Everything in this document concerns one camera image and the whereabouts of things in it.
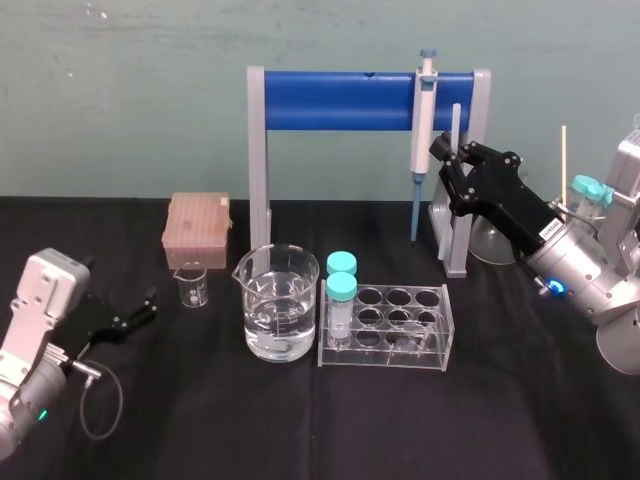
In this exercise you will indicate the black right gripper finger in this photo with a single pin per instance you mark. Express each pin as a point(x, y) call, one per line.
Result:
point(442, 150)
point(482, 154)

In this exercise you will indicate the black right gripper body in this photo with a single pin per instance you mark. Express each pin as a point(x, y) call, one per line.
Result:
point(505, 200)

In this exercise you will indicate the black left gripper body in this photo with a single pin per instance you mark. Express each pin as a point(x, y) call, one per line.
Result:
point(92, 322)

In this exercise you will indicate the clear glass stirring rod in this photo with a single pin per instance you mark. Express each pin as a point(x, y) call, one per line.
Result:
point(455, 120)

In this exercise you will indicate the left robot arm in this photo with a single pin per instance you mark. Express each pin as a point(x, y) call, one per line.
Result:
point(45, 280)

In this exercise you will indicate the white and blue pipette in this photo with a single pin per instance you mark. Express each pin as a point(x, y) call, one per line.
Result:
point(422, 130)

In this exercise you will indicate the clear glass conical flask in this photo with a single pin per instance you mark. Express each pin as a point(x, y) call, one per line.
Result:
point(492, 247)

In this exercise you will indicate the small glass beaker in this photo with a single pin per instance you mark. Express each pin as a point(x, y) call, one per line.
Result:
point(190, 290)

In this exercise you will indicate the thin wooden stick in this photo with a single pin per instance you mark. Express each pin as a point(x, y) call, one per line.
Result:
point(564, 160)

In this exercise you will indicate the clear tube with teal cap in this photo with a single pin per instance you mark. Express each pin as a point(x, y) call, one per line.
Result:
point(581, 186)
point(342, 261)
point(341, 300)
point(600, 196)

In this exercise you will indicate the pipette stand with blue bar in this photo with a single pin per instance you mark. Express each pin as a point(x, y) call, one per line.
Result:
point(340, 100)

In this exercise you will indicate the pink pipette tip box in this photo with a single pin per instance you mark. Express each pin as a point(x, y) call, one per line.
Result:
point(197, 225)

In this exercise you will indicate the large glass beaker with water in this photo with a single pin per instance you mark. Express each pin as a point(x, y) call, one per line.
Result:
point(280, 320)

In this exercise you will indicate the clear acrylic tube rack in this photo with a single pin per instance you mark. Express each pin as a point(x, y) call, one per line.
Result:
point(400, 345)

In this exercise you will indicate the black table cloth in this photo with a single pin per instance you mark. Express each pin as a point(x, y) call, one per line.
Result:
point(320, 425)

